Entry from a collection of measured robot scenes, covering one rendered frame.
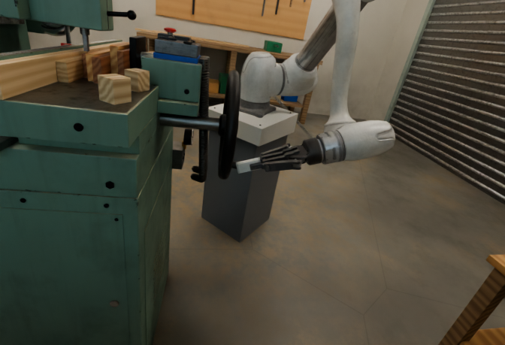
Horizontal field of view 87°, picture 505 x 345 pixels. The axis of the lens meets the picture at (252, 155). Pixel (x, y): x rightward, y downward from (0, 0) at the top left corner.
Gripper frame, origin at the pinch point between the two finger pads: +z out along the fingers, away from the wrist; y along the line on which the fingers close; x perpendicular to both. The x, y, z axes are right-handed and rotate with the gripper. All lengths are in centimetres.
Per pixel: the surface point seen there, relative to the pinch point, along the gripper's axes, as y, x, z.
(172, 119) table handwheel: -0.4, -17.6, 16.5
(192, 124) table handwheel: -0.2, -15.2, 11.9
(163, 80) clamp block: 1.0, -27.5, 15.2
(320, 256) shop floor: -37, 85, -27
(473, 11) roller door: -224, -1, -263
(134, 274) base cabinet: 19.7, 11.3, 31.6
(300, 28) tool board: -338, -15, -109
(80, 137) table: 23.9, -24.3, 25.5
